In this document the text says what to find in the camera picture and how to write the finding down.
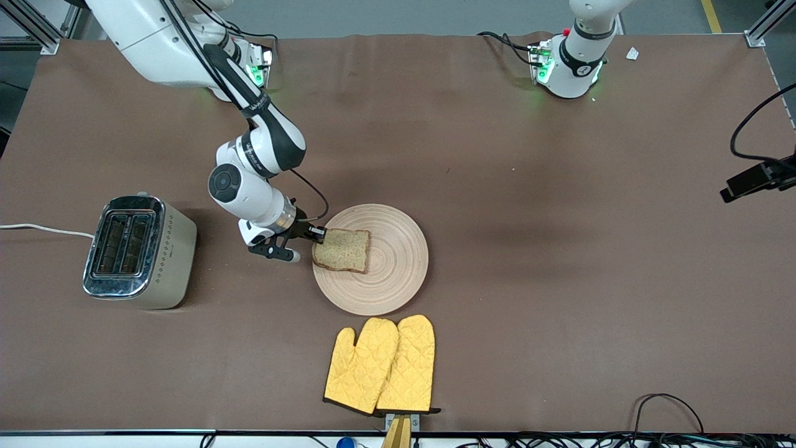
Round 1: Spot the brown bread slice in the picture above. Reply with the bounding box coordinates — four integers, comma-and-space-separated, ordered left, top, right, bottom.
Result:
312, 228, 371, 274

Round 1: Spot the round wooden plate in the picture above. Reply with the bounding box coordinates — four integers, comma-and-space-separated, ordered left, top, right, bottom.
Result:
312, 203, 430, 316

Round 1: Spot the beige chrome two-slot toaster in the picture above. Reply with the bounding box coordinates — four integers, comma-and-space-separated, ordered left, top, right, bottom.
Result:
83, 192, 198, 310

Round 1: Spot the green lit base connector plate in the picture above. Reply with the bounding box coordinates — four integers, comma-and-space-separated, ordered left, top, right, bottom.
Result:
529, 40, 554, 85
246, 41, 275, 89

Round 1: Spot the yellow quilted oven mitt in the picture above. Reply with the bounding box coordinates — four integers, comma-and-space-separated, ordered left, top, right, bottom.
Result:
376, 314, 441, 414
323, 317, 399, 416

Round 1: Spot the wooden stick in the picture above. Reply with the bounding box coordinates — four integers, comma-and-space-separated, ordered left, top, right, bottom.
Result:
381, 416, 412, 448

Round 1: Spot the brown table cover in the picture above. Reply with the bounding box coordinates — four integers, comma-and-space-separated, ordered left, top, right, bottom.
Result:
0, 31, 796, 434

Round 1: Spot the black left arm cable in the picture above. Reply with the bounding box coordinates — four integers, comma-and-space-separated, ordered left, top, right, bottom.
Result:
730, 83, 796, 164

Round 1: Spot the aluminium frame profile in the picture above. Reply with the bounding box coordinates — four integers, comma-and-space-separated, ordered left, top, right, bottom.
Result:
0, 0, 85, 55
745, 0, 796, 48

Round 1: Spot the black base cable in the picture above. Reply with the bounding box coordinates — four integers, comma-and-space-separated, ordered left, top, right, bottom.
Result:
477, 31, 537, 67
223, 22, 279, 63

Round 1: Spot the grey metal bracket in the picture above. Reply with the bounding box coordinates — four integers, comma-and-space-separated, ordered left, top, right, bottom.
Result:
385, 412, 421, 434

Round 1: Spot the black looped cable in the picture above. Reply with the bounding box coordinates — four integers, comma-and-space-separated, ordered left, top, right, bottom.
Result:
634, 393, 705, 436

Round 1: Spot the white toaster power cord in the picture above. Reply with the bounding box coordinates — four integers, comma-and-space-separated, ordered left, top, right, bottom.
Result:
0, 223, 94, 239

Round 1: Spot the black cable bundle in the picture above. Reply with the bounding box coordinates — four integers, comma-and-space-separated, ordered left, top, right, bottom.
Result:
460, 432, 796, 448

